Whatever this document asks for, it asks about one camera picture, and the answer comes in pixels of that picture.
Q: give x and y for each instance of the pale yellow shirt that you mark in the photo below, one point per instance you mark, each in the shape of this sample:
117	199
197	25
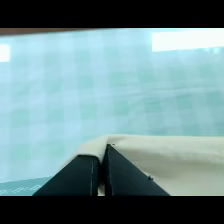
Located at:
186	166

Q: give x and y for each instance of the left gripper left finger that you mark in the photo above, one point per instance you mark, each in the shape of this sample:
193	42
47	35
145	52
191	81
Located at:
75	178

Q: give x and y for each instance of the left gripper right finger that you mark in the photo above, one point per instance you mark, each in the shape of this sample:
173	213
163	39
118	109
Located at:
126	176

